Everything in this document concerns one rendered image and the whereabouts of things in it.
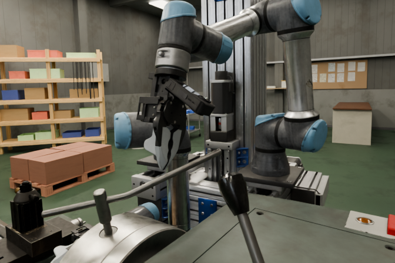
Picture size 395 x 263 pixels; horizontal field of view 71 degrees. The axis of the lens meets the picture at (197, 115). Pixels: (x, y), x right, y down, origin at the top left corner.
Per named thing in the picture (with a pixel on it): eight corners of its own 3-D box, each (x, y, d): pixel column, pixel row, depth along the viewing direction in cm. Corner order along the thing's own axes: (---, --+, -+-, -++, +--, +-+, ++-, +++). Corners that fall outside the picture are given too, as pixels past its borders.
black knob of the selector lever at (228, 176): (257, 211, 32) (257, 171, 31) (244, 222, 29) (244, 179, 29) (226, 203, 34) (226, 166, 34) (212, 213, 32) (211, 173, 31)
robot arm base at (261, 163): (257, 164, 120) (257, 141, 119) (293, 168, 113) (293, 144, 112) (245, 173, 107) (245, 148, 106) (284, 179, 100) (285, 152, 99)
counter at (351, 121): (367, 130, 891) (368, 102, 882) (370, 145, 664) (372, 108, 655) (338, 128, 933) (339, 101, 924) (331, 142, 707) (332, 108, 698)
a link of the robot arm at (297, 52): (293, 142, 109) (282, -3, 98) (331, 148, 97) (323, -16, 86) (275, 152, 101) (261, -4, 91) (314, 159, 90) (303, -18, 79)
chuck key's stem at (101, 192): (104, 250, 51) (91, 195, 48) (106, 242, 53) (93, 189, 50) (117, 247, 52) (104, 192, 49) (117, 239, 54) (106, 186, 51)
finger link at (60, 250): (37, 263, 68) (73, 246, 76) (49, 272, 65) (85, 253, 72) (36, 252, 68) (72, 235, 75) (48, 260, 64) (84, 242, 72)
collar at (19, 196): (43, 197, 99) (43, 189, 99) (19, 205, 93) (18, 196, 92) (33, 192, 104) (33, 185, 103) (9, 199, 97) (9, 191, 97)
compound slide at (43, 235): (63, 243, 96) (62, 229, 96) (32, 258, 88) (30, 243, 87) (35, 226, 108) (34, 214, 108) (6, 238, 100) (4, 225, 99)
